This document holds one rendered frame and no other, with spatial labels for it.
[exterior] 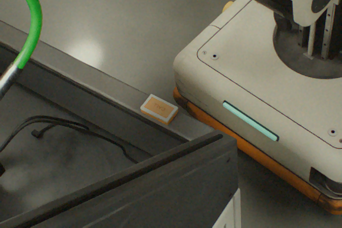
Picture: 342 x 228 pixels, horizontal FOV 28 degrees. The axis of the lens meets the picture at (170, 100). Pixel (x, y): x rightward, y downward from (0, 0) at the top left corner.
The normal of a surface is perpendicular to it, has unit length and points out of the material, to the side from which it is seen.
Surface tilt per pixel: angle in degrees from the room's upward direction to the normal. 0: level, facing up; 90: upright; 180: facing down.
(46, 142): 0
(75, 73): 0
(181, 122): 0
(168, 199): 90
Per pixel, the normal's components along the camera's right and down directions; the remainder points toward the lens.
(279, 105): -0.09, -0.56
